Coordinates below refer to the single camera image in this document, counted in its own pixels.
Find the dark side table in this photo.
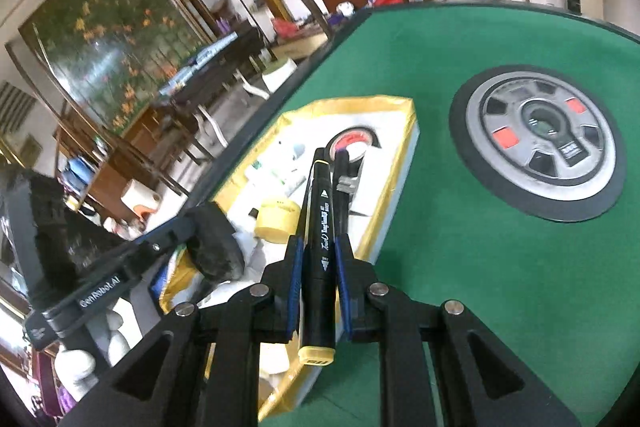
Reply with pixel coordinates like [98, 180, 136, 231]
[157, 29, 266, 108]

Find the white medicine bottle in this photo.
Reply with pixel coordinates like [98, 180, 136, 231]
[245, 157, 307, 198]

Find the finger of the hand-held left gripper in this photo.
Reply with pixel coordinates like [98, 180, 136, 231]
[142, 214, 202, 269]

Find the yellow round jar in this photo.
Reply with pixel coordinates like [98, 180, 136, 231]
[254, 199, 302, 240]

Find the large flower painting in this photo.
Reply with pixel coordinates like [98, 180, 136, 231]
[17, 0, 211, 132]

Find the white box with yellow tape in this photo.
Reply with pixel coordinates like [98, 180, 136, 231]
[159, 94, 421, 425]

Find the white and orange container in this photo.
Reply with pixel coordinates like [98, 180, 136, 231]
[122, 179, 162, 220]

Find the black tape roll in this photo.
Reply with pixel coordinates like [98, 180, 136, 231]
[325, 127, 383, 165]

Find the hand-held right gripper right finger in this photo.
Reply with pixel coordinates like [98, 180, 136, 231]
[334, 234, 581, 427]

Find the black marker with yellow ends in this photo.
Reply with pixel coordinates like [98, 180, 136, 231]
[297, 147, 337, 367]

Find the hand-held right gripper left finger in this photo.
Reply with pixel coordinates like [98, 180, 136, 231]
[60, 234, 306, 427]

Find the person's left hand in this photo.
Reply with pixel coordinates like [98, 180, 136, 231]
[55, 294, 146, 403]

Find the white cylindrical bin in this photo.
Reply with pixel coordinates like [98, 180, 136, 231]
[261, 58, 299, 92]

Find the black marker with grey ends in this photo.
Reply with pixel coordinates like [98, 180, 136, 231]
[330, 149, 358, 238]

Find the round grey table control panel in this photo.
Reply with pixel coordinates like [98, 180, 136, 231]
[448, 64, 627, 223]

